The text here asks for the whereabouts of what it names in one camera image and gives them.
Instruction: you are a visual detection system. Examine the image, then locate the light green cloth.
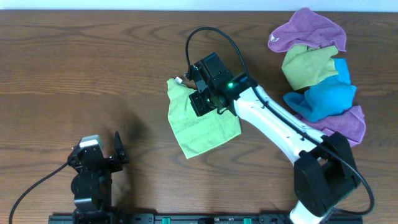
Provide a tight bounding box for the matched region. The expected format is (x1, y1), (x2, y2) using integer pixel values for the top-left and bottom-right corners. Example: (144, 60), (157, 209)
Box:
(167, 78), (241, 159)

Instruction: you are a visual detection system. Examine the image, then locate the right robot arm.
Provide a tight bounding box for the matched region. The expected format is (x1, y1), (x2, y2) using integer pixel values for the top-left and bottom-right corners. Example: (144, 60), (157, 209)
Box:
(186, 63), (359, 223)

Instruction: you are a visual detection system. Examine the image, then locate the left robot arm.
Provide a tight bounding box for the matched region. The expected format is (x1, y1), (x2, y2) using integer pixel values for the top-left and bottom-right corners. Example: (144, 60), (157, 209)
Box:
(68, 132), (129, 223)

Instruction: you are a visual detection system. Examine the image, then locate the olive green crumpled cloth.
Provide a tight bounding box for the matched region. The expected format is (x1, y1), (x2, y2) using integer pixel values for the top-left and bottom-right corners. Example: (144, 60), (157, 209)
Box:
(282, 45), (338, 90)

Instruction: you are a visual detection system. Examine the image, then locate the purple cloth at top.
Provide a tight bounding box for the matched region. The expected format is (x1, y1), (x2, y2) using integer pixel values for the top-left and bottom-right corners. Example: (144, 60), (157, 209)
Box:
(267, 7), (347, 53)

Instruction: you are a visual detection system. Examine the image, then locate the purple cloth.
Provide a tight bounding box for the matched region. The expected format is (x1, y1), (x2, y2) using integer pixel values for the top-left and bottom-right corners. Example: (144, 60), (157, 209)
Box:
(295, 105), (366, 147)
(267, 7), (347, 53)

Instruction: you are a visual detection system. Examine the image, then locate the blue crumpled cloth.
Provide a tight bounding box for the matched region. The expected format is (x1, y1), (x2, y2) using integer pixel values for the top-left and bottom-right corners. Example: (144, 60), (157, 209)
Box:
(283, 58), (357, 122)

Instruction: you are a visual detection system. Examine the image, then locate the purple cloth at bottom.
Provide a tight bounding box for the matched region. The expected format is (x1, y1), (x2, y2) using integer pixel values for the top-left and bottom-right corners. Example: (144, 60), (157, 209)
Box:
(295, 105), (366, 147)

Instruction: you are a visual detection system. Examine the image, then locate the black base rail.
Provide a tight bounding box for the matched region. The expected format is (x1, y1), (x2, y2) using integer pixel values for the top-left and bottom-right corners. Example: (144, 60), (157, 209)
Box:
(48, 213), (363, 224)

